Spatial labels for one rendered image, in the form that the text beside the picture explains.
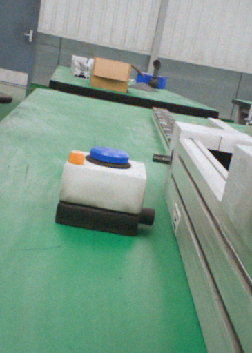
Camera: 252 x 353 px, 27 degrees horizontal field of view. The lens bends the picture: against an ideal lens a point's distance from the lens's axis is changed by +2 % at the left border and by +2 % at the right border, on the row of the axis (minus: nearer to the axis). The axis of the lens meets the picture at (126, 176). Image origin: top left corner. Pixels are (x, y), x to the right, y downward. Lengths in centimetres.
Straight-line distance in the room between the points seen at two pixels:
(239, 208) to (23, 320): 14
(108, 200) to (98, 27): 1122
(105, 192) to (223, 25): 1164
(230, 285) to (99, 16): 1144
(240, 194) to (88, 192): 23
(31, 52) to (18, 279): 1132
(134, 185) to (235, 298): 23
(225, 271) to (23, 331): 12
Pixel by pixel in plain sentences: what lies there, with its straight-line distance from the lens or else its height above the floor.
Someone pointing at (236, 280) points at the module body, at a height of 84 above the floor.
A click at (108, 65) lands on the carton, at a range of 285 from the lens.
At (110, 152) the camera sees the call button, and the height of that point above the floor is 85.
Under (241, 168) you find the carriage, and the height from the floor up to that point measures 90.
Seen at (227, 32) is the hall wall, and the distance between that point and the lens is 1212.
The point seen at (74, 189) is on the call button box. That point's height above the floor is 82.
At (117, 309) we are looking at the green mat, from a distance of 36.
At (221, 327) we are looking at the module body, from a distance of 31.
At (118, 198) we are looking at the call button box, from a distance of 49.
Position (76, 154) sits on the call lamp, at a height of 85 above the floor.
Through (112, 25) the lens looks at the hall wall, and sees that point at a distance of 1172.
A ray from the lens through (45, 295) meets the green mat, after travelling 37.
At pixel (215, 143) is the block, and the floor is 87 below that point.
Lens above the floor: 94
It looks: 12 degrees down
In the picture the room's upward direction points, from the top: 11 degrees clockwise
